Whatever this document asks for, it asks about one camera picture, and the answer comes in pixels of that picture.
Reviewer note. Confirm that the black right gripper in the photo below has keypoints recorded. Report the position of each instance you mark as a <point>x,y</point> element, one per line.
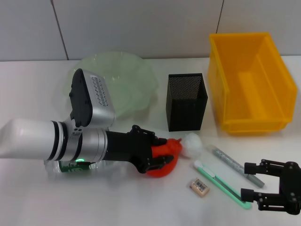
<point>291,188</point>

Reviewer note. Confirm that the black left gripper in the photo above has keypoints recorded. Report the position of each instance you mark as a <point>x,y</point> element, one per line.
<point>122,147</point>

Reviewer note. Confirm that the red tomato-shaped toy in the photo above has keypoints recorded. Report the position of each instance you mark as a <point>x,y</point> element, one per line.
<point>172,147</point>

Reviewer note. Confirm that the green utility knife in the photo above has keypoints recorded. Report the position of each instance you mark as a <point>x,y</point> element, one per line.
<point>218,182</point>

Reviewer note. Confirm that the white paper ball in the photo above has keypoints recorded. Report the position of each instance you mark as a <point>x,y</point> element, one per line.
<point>192,144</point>

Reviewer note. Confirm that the beige eraser with barcode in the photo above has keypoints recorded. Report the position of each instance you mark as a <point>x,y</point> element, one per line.
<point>199,187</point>

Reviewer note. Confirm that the clear green-label water bottle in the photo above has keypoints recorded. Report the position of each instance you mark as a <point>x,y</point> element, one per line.
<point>70,169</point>

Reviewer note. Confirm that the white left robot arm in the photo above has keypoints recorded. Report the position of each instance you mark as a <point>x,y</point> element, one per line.
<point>35,139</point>

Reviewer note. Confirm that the grey marker pen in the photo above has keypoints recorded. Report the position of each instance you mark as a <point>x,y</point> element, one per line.
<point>230,161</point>

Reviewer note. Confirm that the black mesh pen holder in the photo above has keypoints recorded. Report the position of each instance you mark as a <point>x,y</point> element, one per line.
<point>185,106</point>

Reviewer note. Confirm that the green glass fruit plate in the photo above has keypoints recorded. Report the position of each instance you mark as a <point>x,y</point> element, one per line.
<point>127,77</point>

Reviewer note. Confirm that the yellow plastic bin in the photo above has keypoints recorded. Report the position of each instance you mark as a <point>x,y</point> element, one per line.
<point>254,82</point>

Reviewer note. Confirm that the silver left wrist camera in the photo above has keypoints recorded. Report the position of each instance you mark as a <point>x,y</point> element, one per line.
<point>94,99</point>

